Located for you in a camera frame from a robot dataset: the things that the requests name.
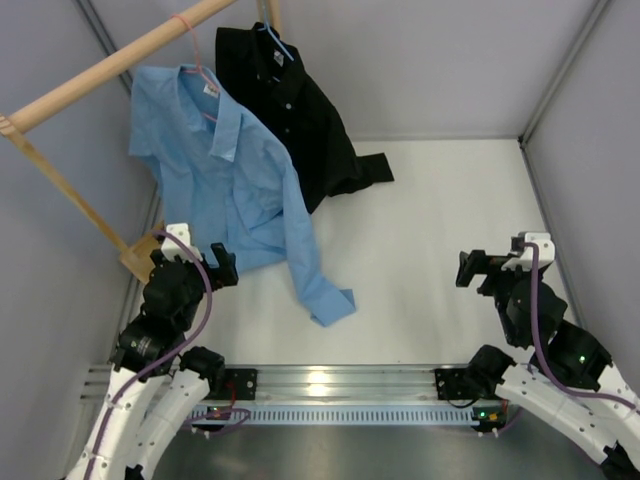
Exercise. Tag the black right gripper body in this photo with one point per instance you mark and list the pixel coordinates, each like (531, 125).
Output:
(498, 283)

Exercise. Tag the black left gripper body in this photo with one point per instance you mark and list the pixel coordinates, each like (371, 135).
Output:
(196, 280)

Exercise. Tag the light blue shirt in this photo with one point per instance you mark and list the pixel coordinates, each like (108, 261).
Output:
(225, 174)

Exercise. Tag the pink wire hanger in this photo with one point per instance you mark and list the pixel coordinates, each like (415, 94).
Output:
(197, 55)

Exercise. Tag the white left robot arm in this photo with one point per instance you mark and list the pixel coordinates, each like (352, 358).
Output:
(158, 375)

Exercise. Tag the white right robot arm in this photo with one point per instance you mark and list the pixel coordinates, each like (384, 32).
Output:
(571, 381)

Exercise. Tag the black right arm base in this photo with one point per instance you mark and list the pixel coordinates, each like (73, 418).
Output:
(454, 388)

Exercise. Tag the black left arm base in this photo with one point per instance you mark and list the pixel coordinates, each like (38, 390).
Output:
(238, 384)

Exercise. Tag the black button shirt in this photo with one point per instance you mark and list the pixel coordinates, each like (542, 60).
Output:
(302, 117)

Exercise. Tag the wooden clothes rack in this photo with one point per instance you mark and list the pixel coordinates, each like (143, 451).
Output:
(136, 257)

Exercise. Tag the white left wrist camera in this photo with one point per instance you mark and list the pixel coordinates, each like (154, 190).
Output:
(177, 243)

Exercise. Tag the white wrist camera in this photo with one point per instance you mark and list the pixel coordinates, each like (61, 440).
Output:
(527, 246)
(177, 243)

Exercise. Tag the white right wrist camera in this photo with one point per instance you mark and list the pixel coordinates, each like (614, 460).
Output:
(527, 246)

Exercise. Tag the aluminium mounting rail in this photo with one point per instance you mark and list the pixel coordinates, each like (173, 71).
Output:
(329, 385)

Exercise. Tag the slotted grey cable duct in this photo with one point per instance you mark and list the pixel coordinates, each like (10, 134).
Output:
(298, 415)

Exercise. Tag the blue wire hanger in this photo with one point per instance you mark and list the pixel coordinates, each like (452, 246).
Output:
(271, 54)

